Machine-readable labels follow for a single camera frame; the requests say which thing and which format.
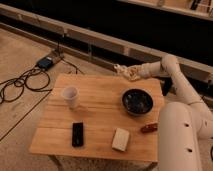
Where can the wooden shelf beam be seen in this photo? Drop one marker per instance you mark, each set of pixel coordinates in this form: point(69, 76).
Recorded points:
point(191, 68)

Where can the red brown bottle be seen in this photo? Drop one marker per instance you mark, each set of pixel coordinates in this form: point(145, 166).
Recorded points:
point(149, 128)

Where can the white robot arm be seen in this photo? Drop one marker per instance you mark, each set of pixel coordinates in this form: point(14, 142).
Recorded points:
point(181, 124)

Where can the wooden table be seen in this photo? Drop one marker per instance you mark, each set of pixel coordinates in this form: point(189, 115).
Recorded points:
point(101, 112)

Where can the black rectangular remote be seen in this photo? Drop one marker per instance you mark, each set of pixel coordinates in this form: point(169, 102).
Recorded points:
point(77, 134)

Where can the dark round bowl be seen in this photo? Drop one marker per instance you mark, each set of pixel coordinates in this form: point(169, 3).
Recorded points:
point(137, 102)

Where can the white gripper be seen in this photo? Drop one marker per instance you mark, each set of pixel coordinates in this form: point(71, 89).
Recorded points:
point(131, 73)

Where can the blue black power adapter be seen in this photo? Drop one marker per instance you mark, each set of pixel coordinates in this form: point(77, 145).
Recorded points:
point(45, 63)

